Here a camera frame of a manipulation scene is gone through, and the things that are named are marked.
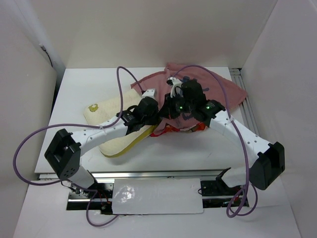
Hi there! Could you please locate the purple cable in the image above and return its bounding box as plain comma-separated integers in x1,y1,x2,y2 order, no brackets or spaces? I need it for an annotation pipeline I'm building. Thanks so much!
170,64,259,219
12,65,149,228

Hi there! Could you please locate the aluminium side rail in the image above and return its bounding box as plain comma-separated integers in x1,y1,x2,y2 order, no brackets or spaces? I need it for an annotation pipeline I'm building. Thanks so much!
229,68,260,136

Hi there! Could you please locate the wall cable with plug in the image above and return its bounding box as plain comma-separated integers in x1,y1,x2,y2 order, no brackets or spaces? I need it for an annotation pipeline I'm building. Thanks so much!
39,43,54,67

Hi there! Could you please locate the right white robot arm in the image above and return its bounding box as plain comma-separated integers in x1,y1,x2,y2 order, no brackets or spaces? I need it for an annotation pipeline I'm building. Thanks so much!
160,77,285,194

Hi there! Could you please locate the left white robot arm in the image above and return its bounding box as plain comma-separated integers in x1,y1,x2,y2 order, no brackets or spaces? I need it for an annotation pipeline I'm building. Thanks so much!
45,97,159,198

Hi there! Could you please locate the cream yellow pillow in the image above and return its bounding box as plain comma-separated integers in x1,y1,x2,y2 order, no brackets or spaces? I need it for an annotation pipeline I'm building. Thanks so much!
82,88,157,158

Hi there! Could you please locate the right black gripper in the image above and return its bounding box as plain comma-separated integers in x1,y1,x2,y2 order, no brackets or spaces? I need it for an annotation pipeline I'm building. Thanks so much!
157,91,194,119

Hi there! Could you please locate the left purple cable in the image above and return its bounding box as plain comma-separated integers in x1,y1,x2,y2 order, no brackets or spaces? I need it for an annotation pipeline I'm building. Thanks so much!
12,65,149,228

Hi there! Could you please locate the pink red patterned pillowcase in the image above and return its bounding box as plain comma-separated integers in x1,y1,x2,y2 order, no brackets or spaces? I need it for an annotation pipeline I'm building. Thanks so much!
131,63,247,137

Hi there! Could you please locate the white cover plate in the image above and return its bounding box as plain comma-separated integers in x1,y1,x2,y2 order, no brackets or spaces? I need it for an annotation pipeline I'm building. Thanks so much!
112,178,204,215

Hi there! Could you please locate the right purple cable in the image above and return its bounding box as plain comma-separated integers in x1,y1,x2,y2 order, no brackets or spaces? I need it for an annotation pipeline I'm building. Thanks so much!
170,64,259,219

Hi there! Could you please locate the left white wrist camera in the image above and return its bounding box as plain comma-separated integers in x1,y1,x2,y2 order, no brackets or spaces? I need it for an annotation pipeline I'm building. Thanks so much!
141,88,157,99

